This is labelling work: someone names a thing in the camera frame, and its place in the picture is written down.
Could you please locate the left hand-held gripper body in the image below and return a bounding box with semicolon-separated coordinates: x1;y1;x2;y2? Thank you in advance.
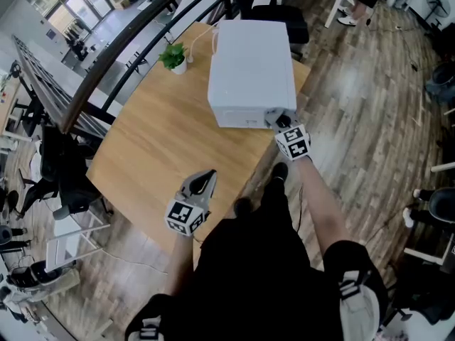
164;193;211;237

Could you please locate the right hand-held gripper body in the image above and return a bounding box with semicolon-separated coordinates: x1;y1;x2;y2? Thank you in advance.
275;123;311;162

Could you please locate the white box appliance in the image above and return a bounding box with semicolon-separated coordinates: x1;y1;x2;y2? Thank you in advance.
207;19;298;129

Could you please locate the person's right forearm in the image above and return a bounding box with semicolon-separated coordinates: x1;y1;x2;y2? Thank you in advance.
294;156;351;262

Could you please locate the person's left forearm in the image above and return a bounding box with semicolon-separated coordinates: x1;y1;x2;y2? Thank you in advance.
165;233;196;296

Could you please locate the person's black shoe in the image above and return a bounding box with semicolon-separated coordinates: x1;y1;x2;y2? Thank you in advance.
234;197;252;216
270;161;289;183

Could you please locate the person's black clothing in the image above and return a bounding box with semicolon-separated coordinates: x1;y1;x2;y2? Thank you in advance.
124;175;390;341

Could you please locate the black office chair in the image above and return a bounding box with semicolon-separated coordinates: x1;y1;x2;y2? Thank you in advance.
222;0;310;60
16;126;114;222

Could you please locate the green plant in white pot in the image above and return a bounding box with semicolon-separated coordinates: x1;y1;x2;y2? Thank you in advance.
158;43;188;76

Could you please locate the white desk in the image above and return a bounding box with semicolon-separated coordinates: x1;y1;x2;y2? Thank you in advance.
301;0;356;28

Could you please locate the white step stool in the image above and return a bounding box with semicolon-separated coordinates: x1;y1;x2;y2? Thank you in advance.
44;207;111;273

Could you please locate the black standing fan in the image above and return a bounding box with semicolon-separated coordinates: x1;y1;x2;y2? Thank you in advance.
424;0;451;30

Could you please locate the white power cable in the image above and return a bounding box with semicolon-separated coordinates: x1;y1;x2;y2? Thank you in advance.
186;25;220;63

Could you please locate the grey white shoulder strap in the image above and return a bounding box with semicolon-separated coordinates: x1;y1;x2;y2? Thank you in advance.
126;316;163;341
337;270;381;341

